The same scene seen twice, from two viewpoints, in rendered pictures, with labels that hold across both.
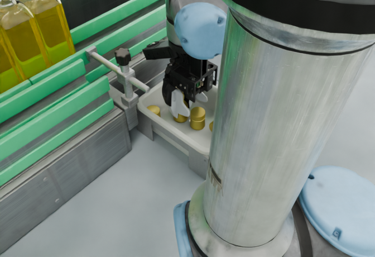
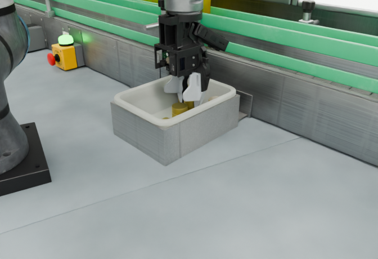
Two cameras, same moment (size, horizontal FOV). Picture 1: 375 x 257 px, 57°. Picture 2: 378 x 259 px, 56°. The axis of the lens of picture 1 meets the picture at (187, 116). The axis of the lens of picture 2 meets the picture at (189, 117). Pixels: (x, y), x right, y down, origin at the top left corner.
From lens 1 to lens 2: 0.96 m
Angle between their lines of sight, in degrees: 72
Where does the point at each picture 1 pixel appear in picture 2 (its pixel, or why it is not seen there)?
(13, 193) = (103, 36)
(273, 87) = not seen: outside the picture
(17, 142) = (115, 12)
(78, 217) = (108, 87)
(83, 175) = (130, 75)
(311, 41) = not seen: outside the picture
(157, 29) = (260, 47)
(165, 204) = (101, 115)
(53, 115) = (130, 12)
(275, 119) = not seen: outside the picture
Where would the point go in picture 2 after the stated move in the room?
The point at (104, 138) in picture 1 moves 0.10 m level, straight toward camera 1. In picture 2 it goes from (144, 59) to (104, 63)
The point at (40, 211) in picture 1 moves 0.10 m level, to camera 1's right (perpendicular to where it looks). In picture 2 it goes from (110, 68) to (100, 80)
